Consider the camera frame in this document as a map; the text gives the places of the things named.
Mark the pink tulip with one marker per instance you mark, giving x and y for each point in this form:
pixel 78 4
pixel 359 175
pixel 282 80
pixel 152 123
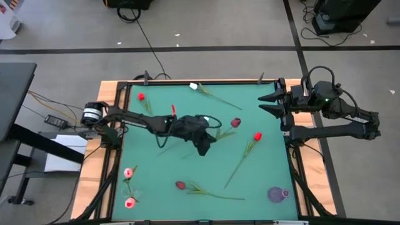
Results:
pixel 130 203
pixel 128 172

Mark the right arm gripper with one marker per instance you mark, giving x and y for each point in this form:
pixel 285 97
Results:
pixel 301 100

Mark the black equipment base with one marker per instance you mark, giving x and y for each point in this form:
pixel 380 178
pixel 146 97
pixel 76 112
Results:
pixel 128 3

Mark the white flat box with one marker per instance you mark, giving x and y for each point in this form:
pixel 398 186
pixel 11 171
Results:
pixel 65 153

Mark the clear glass vase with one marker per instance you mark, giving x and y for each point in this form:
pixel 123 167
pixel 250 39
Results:
pixel 128 192

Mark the purple glass vase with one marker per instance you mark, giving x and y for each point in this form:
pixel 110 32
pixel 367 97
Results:
pixel 275 195

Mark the white object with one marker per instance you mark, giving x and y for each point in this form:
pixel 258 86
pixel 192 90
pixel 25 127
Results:
pixel 7 22

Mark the black power adapter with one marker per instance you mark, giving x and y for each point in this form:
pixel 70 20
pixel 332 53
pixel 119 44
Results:
pixel 56 121

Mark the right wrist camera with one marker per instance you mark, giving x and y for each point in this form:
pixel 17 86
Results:
pixel 297 92

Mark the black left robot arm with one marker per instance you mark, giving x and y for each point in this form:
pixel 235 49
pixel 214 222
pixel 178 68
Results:
pixel 134 120

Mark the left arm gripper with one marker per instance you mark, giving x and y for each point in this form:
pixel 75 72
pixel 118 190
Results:
pixel 193 128

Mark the dark red tulip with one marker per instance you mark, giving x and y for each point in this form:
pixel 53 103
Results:
pixel 236 122
pixel 180 185

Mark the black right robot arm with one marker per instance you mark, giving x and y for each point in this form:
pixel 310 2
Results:
pixel 343 129

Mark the black equipment tower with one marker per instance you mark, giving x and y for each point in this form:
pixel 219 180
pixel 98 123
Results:
pixel 343 12

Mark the dark grey desk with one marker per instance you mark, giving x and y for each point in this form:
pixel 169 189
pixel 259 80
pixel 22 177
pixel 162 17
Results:
pixel 15 93

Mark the green table mat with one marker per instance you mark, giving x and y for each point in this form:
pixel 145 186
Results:
pixel 162 206

